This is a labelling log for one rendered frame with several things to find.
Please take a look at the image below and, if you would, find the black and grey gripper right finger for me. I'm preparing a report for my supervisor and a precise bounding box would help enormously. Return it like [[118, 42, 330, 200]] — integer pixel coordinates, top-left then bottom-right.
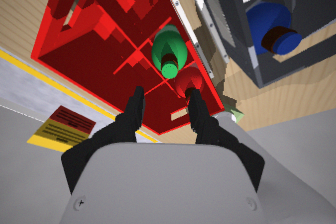
[[188, 89, 265, 193]]

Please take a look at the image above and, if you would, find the green bottle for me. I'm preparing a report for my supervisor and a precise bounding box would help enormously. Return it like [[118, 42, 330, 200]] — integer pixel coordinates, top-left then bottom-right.
[[151, 24, 188, 79]]

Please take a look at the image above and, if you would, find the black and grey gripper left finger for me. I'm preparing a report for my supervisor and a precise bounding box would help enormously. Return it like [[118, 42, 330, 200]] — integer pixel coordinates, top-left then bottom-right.
[[61, 86, 146, 195]]

